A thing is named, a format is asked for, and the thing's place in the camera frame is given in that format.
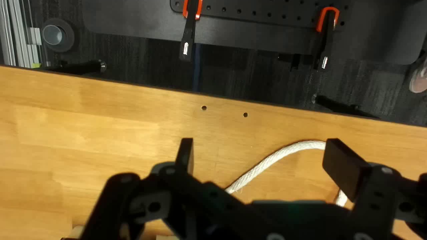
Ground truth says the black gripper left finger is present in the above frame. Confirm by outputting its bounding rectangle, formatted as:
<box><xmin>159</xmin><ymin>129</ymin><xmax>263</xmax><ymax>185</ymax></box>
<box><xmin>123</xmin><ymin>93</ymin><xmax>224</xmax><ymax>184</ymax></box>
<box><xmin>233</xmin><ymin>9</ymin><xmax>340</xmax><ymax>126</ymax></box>
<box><xmin>79</xmin><ymin>137</ymin><xmax>255</xmax><ymax>240</ymax></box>

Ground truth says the person's shoe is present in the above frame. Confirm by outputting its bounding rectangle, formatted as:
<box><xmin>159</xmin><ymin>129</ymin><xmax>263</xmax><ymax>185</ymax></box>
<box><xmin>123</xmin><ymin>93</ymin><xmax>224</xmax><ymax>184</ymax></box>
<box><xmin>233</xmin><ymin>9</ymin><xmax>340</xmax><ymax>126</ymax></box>
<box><xmin>406</xmin><ymin>57</ymin><xmax>427</xmax><ymax>94</ymax></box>

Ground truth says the orange black bar clamp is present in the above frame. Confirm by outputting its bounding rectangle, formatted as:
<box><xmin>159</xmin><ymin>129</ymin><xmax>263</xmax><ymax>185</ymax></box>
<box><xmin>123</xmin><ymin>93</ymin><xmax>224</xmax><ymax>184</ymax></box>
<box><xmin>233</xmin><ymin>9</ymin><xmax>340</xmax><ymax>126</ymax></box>
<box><xmin>179</xmin><ymin>0</ymin><xmax>205</xmax><ymax>62</ymax></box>
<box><xmin>312</xmin><ymin>5</ymin><xmax>342</xmax><ymax>70</ymax></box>

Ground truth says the grey round foot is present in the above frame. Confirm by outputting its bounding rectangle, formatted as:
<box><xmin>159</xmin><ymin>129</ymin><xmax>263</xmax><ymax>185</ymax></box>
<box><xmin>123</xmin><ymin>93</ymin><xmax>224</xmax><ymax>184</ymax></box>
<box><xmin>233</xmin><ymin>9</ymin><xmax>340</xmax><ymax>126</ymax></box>
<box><xmin>40</xmin><ymin>17</ymin><xmax>76</xmax><ymax>53</ymax></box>

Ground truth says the blue strap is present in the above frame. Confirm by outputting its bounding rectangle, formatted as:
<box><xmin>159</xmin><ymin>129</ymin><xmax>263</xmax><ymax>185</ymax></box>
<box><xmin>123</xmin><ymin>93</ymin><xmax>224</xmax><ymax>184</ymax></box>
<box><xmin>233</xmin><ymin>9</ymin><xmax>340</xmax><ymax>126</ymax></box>
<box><xmin>192</xmin><ymin>44</ymin><xmax>203</xmax><ymax>93</ymax></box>

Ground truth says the grey slatted panel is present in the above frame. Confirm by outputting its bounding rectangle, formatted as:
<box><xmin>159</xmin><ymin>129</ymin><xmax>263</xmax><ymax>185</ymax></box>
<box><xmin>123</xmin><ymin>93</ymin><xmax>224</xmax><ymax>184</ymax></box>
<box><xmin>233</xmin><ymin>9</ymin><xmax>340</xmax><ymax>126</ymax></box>
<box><xmin>0</xmin><ymin>0</ymin><xmax>44</xmax><ymax>69</ymax></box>

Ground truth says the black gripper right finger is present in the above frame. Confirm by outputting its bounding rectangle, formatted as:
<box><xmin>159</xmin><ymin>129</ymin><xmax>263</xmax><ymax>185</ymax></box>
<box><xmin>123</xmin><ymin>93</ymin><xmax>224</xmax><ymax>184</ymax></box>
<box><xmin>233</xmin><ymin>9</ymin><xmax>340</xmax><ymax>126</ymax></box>
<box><xmin>322</xmin><ymin>137</ymin><xmax>427</xmax><ymax>240</ymax></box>

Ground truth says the white rope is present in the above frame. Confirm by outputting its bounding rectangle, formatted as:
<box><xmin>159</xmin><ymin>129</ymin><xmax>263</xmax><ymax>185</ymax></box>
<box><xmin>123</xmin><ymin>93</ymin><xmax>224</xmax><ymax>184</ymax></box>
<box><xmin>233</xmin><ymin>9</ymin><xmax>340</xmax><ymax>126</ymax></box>
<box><xmin>224</xmin><ymin>140</ymin><xmax>351</xmax><ymax>209</ymax></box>

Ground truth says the black clamp handle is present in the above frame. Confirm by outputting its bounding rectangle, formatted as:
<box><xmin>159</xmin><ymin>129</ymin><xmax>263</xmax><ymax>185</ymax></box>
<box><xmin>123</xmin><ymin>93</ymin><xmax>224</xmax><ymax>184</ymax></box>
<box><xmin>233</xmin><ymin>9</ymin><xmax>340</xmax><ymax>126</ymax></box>
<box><xmin>312</xmin><ymin>93</ymin><xmax>372</xmax><ymax>117</ymax></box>

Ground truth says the black breadboard plate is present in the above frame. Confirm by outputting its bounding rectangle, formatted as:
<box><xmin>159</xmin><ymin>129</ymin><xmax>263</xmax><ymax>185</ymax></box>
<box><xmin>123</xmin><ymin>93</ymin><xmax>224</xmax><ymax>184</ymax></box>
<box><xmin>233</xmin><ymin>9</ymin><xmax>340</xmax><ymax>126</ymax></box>
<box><xmin>168</xmin><ymin>0</ymin><xmax>352</xmax><ymax>30</ymax></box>

